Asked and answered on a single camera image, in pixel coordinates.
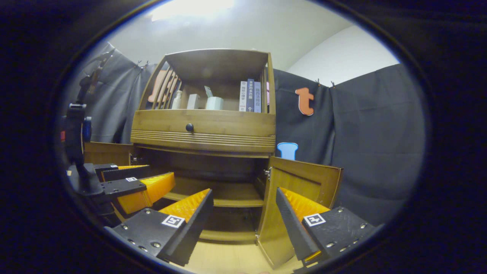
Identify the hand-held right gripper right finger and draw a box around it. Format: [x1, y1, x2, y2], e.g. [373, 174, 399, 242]
[275, 186, 377, 267]

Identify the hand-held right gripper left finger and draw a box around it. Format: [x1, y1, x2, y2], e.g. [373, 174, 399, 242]
[105, 188, 215, 267]

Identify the wooden shoe cabinet door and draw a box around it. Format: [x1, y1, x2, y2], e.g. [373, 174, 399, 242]
[84, 142, 134, 166]
[256, 156, 344, 269]

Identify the wooden double-door shoe cabinet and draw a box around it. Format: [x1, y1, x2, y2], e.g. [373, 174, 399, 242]
[131, 48, 277, 244]

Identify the wooden drawer with black knob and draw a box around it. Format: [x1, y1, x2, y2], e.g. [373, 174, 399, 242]
[131, 110, 276, 144]

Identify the white cup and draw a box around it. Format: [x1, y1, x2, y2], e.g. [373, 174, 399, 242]
[205, 96, 224, 111]

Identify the black backdrop cloth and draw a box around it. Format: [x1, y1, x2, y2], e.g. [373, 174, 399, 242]
[63, 42, 427, 227]

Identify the grey blue spine book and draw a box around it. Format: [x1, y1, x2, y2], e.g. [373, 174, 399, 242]
[253, 81, 262, 113]

